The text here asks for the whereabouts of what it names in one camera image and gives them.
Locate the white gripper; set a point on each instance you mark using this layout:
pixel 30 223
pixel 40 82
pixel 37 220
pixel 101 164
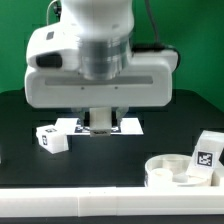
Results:
pixel 146 82

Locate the white round stool seat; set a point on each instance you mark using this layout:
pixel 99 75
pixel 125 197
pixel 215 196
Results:
pixel 170 170

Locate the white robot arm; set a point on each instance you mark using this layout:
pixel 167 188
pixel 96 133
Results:
pixel 86 62

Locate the white marker sheet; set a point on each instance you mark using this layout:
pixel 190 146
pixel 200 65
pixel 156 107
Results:
pixel 72 126

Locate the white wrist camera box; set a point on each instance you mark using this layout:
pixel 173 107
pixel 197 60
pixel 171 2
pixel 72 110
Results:
pixel 54 46

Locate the white L-shaped wall fixture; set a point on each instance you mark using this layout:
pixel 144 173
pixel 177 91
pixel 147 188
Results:
pixel 114 201

